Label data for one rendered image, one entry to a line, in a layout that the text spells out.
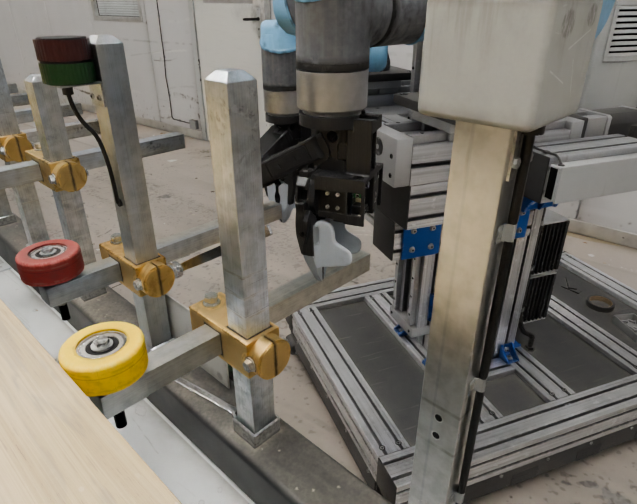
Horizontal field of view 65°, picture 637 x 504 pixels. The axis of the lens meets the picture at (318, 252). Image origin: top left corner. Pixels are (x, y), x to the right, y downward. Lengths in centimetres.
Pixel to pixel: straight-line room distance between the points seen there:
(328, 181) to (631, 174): 71
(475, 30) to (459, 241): 13
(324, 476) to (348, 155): 38
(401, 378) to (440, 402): 113
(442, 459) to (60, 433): 31
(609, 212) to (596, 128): 195
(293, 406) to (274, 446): 105
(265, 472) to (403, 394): 88
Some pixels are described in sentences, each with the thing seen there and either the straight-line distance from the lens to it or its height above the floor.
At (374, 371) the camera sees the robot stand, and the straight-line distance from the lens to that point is 155.
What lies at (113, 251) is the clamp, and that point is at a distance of 81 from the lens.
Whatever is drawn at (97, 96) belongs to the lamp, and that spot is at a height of 111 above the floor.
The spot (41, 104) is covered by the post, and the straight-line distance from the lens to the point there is 93.
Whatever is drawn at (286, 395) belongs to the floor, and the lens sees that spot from 178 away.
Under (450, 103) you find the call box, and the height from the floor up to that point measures 116.
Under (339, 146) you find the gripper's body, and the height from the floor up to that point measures 107.
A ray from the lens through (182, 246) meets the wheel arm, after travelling 85.
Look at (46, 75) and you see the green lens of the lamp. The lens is 67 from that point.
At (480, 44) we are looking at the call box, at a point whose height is 119.
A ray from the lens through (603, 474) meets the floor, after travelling 176.
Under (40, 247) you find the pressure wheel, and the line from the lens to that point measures 79.
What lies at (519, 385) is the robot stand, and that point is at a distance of 161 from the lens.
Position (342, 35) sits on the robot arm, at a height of 118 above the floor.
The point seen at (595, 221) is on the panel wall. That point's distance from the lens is 320.
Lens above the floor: 121
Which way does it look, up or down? 27 degrees down
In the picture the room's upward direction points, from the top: straight up
